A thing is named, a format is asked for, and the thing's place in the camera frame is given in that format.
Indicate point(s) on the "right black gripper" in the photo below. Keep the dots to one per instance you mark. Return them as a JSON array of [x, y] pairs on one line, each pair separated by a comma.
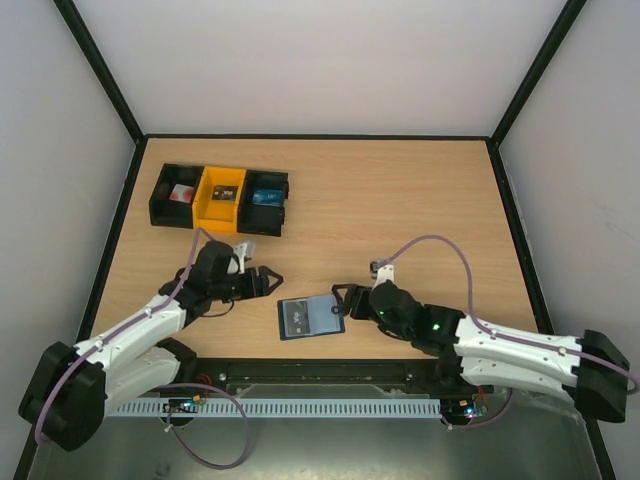
[[357, 300]]

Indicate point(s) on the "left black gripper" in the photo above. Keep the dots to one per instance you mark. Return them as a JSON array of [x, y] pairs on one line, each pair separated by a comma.
[[262, 288]]

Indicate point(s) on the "blue card holder wallet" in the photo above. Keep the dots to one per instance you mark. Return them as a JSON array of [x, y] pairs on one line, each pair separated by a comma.
[[323, 321]]

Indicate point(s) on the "blue white credit card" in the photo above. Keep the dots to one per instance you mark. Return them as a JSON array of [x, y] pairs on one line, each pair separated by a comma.
[[267, 197]]

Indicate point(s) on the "black VIP credit card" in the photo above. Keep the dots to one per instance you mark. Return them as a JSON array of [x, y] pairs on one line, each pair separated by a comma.
[[225, 193]]

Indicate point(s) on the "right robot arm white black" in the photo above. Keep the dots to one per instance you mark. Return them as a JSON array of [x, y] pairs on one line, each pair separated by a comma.
[[588, 371]]

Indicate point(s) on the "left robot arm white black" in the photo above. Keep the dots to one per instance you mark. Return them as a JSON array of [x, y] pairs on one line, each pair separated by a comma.
[[73, 388]]

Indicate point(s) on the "black card in holder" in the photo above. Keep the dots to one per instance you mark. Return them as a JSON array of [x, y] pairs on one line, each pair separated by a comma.
[[294, 320]]

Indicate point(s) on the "white red card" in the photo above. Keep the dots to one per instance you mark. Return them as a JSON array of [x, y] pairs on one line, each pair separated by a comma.
[[182, 193]]

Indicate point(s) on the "right black bin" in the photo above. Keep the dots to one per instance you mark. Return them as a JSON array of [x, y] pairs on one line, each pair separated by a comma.
[[261, 210]]

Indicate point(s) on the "black bin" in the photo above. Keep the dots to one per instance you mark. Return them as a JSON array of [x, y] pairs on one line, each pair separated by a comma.
[[166, 213], [261, 210]]

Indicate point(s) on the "yellow middle bin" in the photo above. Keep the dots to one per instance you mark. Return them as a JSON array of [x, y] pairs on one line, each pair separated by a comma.
[[216, 215]]

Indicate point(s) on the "left black bin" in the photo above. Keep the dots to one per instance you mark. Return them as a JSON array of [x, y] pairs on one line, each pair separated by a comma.
[[166, 213]]

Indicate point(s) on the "grey metal sheet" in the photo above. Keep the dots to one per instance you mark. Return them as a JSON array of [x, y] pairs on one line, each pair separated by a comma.
[[507, 434]]

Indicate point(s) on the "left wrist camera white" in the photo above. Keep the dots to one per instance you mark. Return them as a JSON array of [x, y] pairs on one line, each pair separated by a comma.
[[242, 253]]

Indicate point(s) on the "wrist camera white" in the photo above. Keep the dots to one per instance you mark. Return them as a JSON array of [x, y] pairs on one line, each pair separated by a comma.
[[382, 271], [242, 253]]

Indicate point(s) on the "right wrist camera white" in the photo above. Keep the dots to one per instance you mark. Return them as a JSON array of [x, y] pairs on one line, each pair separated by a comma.
[[382, 271]]

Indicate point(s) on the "black aluminium frame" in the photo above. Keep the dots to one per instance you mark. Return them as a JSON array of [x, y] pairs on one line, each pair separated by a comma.
[[561, 27]]

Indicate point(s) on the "light blue slotted cable duct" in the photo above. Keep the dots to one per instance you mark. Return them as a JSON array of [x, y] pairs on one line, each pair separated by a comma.
[[284, 408]]

